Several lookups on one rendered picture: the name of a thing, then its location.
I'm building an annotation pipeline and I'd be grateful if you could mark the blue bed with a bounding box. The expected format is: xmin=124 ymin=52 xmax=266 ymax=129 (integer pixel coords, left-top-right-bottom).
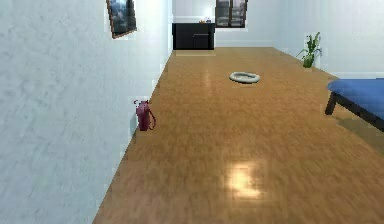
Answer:
xmin=324 ymin=77 xmax=384 ymax=132

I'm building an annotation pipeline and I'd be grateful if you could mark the dark framed window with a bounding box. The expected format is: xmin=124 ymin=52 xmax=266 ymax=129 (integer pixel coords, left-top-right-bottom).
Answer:
xmin=214 ymin=0 xmax=249 ymax=29

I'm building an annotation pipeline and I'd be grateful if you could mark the black cupboard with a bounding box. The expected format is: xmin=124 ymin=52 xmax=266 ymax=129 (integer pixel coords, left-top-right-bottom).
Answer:
xmin=172 ymin=22 xmax=216 ymax=51

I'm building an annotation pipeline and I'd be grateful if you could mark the green house plant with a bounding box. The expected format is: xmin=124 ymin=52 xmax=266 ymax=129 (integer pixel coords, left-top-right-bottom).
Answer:
xmin=296 ymin=31 xmax=323 ymax=69

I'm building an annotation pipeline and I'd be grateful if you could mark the brown framed wall picture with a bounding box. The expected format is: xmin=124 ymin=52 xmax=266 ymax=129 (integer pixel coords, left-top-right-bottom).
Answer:
xmin=105 ymin=0 xmax=138 ymax=40

